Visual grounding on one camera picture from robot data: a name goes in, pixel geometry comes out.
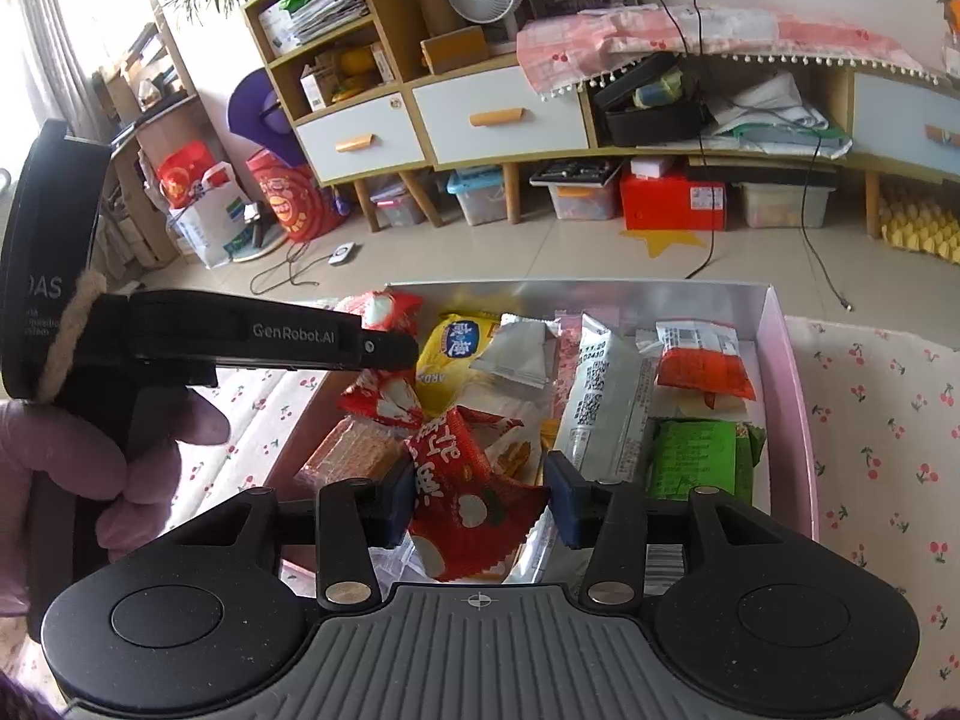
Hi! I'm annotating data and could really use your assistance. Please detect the clear storage bin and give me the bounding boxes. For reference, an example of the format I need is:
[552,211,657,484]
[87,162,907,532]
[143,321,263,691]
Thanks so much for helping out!
[740,184,833,229]

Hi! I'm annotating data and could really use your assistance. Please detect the red shoe box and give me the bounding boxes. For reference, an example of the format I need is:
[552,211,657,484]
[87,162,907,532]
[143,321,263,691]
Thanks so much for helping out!
[619,172,727,232]

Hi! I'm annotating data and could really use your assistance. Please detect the pink cherry cloth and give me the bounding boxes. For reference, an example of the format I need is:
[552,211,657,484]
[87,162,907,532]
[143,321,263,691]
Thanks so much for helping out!
[516,5,947,96]

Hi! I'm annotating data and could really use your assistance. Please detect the white rice cake pack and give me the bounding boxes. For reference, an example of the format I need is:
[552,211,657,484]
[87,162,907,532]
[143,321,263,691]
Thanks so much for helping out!
[454,377,553,484]

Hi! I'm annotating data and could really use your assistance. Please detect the orange white snack pack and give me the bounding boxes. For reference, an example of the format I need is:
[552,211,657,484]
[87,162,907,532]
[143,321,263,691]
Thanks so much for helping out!
[656,319,757,400]

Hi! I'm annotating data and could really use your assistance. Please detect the red candy wrapper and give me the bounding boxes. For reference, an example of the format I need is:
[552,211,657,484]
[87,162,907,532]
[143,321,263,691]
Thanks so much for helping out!
[335,291,425,431]
[405,406,548,582]

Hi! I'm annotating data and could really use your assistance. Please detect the clear bin with keyboard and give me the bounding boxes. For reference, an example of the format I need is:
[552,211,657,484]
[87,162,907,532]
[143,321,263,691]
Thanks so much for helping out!
[529,158,623,221]

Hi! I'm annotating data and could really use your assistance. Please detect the red lantern bag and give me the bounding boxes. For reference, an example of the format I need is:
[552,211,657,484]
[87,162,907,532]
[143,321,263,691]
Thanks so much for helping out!
[245,149,345,242]

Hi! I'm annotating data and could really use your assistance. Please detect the black cable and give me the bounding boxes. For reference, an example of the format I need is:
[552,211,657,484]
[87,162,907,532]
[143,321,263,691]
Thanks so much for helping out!
[644,0,858,313]

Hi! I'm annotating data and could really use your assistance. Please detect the long silver white snack pack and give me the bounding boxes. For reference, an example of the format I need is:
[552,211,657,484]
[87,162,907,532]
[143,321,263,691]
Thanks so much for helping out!
[553,314,662,484]

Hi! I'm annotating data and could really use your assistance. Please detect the yellow snack pack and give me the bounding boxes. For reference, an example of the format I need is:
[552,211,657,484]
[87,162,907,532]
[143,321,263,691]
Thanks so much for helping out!
[415,314,500,418]

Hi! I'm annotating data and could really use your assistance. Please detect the cream white snack pack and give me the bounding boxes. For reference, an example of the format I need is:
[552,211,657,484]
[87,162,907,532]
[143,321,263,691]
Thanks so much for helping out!
[674,390,754,422]

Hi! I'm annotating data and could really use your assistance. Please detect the black storage case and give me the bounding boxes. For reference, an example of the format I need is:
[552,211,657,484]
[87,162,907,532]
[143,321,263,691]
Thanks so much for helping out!
[590,52,709,148]

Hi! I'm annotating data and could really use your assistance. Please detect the purple gloved left hand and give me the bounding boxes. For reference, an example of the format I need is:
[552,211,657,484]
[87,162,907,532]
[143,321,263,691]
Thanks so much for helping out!
[2,388,231,617]

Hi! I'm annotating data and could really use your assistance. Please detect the small silver snack pack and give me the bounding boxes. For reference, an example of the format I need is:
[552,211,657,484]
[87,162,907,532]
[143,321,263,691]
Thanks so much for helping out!
[470,314,560,388]

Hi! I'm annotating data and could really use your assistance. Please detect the white shopping bag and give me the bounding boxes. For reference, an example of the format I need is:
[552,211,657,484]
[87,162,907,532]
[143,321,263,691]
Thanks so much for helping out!
[171,161,260,270]

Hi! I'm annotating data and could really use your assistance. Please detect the cherry print tablecloth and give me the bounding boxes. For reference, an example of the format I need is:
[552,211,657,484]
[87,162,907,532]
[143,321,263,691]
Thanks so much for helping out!
[167,317,958,718]

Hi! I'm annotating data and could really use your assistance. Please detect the green snack pack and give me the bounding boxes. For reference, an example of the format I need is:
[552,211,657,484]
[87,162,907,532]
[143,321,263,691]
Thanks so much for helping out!
[647,419,766,504]

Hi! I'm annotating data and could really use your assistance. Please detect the brown wafer clear pack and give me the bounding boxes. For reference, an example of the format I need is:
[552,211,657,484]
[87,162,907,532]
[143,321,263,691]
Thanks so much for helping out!
[296,416,404,491]

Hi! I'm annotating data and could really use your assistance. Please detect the purple round object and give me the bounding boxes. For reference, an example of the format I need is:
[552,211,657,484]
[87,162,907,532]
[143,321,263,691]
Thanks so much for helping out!
[226,68,306,167]

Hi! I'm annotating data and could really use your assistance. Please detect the pink cardboard box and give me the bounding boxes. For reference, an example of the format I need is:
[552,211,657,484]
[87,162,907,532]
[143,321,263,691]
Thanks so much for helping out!
[267,281,817,583]

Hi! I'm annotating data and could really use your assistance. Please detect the yellow egg tray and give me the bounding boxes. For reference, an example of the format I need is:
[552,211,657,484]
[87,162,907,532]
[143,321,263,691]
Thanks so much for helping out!
[878,192,960,265]

